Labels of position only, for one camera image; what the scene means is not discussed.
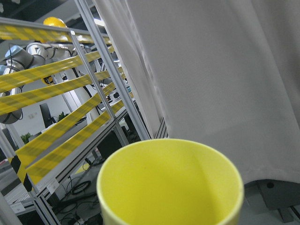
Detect yellow hard hat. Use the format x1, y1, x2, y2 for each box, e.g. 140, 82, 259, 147
43, 16, 67, 28

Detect yellow paper cup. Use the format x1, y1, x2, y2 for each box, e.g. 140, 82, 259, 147
97, 139, 244, 225

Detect white curtain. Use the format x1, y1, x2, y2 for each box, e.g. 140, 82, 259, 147
94, 0, 300, 183

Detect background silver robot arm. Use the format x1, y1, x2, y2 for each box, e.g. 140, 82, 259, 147
0, 42, 92, 124

